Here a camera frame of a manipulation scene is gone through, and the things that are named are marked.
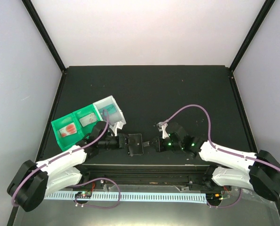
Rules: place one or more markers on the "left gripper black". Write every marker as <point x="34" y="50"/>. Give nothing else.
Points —
<point x="122" y="138"/>

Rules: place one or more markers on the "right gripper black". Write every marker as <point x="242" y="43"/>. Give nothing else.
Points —
<point x="159" y="147"/>

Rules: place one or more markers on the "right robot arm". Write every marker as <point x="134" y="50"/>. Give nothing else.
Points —
<point x="259" y="172"/>

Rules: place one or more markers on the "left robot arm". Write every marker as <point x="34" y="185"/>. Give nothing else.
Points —
<point x="34" y="181"/>

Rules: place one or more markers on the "teal card in white bin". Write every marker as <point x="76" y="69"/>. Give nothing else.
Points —
<point x="110" y="110"/>

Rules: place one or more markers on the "white card in green bin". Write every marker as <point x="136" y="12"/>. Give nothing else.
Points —
<point x="88" y="119"/>

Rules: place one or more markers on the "red white card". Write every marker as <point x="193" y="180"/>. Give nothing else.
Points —
<point x="68" y="130"/>

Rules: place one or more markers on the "white translucent bin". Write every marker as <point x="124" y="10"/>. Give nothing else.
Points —
<point x="116" y="117"/>

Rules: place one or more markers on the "green plastic bin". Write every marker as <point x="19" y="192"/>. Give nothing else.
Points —
<point x="67" y="142"/>

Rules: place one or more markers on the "left circuit board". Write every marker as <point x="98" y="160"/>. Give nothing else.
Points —
<point x="83" y="195"/>

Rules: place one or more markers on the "circuit board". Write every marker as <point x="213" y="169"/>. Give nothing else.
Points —
<point x="214" y="196"/>
<point x="83" y="195"/>

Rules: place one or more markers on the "right circuit board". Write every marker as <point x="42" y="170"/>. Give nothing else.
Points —
<point x="214" y="196"/>

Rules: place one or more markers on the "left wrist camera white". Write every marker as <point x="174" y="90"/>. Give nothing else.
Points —
<point x="116" y="127"/>

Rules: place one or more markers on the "black aluminium rail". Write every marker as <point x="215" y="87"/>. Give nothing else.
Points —
<point x="148" y="174"/>

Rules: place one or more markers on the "white slotted cable duct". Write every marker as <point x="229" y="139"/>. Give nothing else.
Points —
<point x="132" y="197"/>

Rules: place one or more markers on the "left black frame post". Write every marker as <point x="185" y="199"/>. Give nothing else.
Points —
<point x="44" y="34"/>

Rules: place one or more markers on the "black frame post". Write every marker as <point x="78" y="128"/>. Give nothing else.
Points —
<point x="44" y="34"/>
<point x="263" y="12"/>

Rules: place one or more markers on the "right black frame post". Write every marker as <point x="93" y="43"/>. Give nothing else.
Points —
<point x="263" y="12"/>

